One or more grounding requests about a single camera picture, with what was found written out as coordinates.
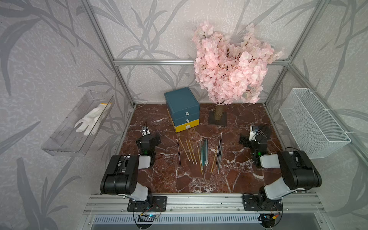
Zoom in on clear plastic wall tray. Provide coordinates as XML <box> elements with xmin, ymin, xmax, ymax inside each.
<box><xmin>41</xmin><ymin>90</ymin><xmax>115</xmax><ymax>157</ymax></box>

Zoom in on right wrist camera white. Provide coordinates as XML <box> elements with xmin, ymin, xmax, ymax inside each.
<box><xmin>249</xmin><ymin>126</ymin><xmax>259</xmax><ymax>141</ymax></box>

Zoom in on green pencil bundle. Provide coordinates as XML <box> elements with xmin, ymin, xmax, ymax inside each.
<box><xmin>200</xmin><ymin>138</ymin><xmax>209</xmax><ymax>167</ymax></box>

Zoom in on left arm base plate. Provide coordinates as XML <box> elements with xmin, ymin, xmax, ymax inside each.
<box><xmin>127</xmin><ymin>195</ymin><xmax>167</xmax><ymax>212</ymax></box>

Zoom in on teal drawer cabinet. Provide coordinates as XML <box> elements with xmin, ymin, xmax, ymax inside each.
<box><xmin>164</xmin><ymin>87</ymin><xmax>201</xmax><ymax>133</ymax></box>

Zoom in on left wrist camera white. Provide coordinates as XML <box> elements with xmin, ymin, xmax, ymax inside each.
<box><xmin>142</xmin><ymin>126</ymin><xmax>150</xmax><ymax>136</ymax></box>

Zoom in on white glove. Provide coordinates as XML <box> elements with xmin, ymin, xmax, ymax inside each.
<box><xmin>74</xmin><ymin>103</ymin><xmax>107</xmax><ymax>136</ymax></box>

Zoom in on yellow pencil right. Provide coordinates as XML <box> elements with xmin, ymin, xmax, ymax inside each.
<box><xmin>210</xmin><ymin>147</ymin><xmax>218</xmax><ymax>173</ymax></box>

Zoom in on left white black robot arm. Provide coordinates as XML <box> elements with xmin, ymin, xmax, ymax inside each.
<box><xmin>100</xmin><ymin>134</ymin><xmax>161</xmax><ymax>204</ymax></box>

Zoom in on right circuit board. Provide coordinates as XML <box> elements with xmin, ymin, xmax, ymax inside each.
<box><xmin>258</xmin><ymin>213</ymin><xmax>279</xmax><ymax>223</ymax></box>

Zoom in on aluminium front rail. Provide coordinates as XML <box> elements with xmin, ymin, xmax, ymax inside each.
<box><xmin>83</xmin><ymin>193</ymin><xmax>326</xmax><ymax>215</ymax></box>

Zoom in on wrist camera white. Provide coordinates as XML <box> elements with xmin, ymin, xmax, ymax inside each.
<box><xmin>142</xmin><ymin>126</ymin><xmax>150</xmax><ymax>136</ymax></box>
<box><xmin>249</xmin><ymin>126</ymin><xmax>259</xmax><ymax>141</ymax></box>

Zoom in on circuit board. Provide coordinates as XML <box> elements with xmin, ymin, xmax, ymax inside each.
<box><xmin>258</xmin><ymin>213</ymin><xmax>279</xmax><ymax>223</ymax></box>
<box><xmin>138</xmin><ymin>213</ymin><xmax>161</xmax><ymax>223</ymax></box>

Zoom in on pink blossom artificial tree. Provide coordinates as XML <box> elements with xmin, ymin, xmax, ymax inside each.
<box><xmin>192</xmin><ymin>21</ymin><xmax>284</xmax><ymax>125</ymax></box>

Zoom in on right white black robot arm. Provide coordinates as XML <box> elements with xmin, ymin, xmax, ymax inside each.
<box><xmin>239</xmin><ymin>132</ymin><xmax>322</xmax><ymax>211</ymax></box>

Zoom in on teal top drawer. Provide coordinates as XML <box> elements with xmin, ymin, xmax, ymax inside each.
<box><xmin>169</xmin><ymin>107</ymin><xmax>200</xmax><ymax>120</ymax></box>

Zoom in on left circuit board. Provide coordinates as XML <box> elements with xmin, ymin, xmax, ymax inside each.
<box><xmin>138</xmin><ymin>213</ymin><xmax>161</xmax><ymax>223</ymax></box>

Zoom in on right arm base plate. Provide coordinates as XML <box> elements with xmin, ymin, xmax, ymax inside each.
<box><xmin>242</xmin><ymin>194</ymin><xmax>283</xmax><ymax>212</ymax></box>

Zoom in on white wire mesh basket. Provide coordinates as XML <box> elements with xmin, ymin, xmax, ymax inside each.
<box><xmin>279</xmin><ymin>88</ymin><xmax>351</xmax><ymax>159</ymax></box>

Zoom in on yellow bottom drawer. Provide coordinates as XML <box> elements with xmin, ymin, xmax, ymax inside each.
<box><xmin>167</xmin><ymin>109</ymin><xmax>200</xmax><ymax>133</ymax></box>

